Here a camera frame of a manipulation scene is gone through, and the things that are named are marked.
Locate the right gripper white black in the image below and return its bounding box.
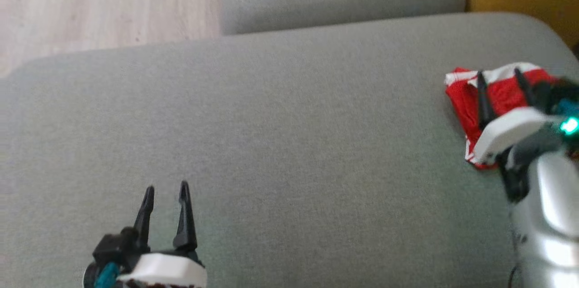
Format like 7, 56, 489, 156
472, 67, 579, 166

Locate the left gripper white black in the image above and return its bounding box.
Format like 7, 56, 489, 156
83, 181, 208, 288

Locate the large grey sofa seat cushion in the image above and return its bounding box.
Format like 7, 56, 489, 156
0, 12, 579, 288

